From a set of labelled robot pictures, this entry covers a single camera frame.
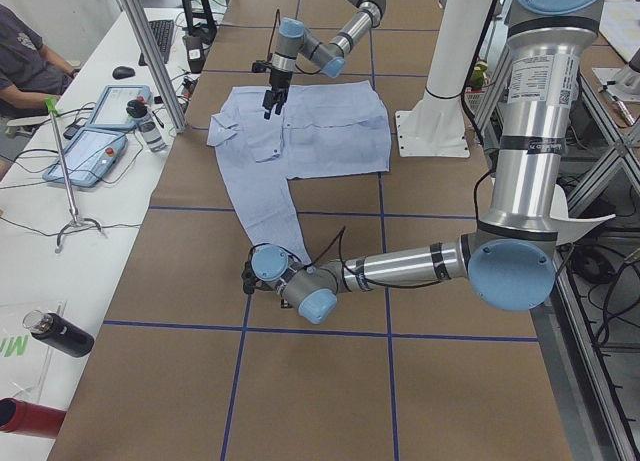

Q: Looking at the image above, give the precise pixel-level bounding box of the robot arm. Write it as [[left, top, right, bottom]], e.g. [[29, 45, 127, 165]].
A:
[[252, 0, 386, 119], [242, 0, 604, 324]]

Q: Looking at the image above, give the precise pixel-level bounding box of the black keyboard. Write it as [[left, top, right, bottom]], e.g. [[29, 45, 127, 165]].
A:
[[148, 20, 175, 63]]

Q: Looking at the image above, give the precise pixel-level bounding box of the lower teach pendant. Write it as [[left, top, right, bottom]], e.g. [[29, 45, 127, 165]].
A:
[[64, 127, 128, 188]]

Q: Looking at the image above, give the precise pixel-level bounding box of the black computer mouse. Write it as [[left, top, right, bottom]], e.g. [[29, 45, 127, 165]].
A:
[[112, 66, 136, 80]]

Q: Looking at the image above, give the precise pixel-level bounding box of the light blue striped shirt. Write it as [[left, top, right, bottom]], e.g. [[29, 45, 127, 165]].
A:
[[207, 81, 391, 263]]

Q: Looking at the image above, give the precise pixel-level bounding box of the red bottle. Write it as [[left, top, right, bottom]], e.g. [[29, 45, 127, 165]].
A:
[[1, 398, 66, 439]]

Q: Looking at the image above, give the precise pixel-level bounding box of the upper teach pendant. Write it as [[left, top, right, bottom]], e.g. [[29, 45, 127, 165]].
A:
[[86, 85, 151, 131]]

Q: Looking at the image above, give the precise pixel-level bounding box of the black thermos bottle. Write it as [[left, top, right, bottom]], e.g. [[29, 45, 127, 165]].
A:
[[23, 310, 94, 358]]

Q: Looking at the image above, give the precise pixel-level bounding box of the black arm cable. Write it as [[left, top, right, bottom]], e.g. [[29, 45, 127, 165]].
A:
[[304, 170, 496, 290]]

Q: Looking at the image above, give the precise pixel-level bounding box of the metal stand with green tip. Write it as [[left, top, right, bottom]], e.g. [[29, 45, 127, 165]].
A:
[[45, 97, 104, 254]]

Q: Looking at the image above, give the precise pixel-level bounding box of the seated person in grey shirt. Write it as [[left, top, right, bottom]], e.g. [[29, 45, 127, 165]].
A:
[[1, 5, 79, 118]]

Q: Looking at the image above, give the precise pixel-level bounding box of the aluminium frame post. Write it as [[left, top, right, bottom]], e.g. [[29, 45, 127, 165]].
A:
[[120, 0, 187, 134]]

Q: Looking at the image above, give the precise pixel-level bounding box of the clear water bottle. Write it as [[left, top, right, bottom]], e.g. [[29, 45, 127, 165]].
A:
[[127, 99, 166, 152]]

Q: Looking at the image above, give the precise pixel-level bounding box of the white camera pillar with base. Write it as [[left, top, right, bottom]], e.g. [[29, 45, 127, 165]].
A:
[[395, 0, 496, 158]]

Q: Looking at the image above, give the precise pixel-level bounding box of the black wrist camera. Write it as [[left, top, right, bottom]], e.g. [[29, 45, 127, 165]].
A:
[[241, 261, 258, 295], [251, 60, 270, 73]]

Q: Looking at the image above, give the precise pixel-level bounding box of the teach pendant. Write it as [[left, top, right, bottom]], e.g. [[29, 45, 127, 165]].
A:
[[64, 127, 128, 188], [86, 85, 151, 131]]

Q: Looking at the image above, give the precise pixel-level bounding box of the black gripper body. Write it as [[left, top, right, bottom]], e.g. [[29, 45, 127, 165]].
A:
[[280, 296, 297, 309], [263, 68, 291, 107]]

